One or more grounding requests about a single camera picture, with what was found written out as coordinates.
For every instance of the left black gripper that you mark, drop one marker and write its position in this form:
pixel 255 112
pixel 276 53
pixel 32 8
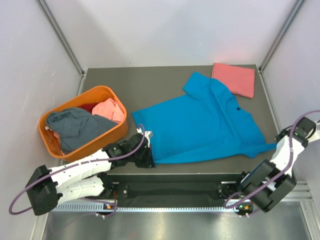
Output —
pixel 148 162

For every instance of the blue t shirt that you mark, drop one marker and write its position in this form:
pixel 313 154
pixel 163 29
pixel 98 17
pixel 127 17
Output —
pixel 201 125

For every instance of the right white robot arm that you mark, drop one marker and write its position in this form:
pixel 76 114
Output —
pixel 272 180

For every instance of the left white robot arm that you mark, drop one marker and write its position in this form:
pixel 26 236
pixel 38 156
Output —
pixel 48 188

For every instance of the orange plastic basket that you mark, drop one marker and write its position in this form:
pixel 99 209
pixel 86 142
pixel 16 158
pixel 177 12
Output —
pixel 96 94

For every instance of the light pink t shirt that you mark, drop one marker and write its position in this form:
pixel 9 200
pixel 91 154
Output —
pixel 109 109

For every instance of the red t shirt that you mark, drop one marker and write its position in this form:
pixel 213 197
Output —
pixel 88 106

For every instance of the grey t shirt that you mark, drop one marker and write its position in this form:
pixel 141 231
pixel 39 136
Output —
pixel 77 127

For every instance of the folded pink t shirt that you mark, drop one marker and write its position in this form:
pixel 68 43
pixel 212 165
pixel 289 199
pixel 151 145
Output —
pixel 239 80

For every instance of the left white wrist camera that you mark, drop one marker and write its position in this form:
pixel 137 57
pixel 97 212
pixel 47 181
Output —
pixel 147 134

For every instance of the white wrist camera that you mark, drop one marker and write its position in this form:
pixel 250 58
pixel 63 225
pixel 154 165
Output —
pixel 147 134
pixel 315 133

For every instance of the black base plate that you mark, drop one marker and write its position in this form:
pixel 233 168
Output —
pixel 170 190

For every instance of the left aluminium frame post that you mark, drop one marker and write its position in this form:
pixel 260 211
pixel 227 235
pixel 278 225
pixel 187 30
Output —
pixel 60 35

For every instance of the aluminium frame post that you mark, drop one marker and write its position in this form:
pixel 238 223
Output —
pixel 60 35
pixel 289 20

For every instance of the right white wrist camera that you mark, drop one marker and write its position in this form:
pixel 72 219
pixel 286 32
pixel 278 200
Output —
pixel 315 133

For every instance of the right aluminium frame post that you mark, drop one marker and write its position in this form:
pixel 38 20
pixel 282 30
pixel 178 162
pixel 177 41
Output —
pixel 289 20

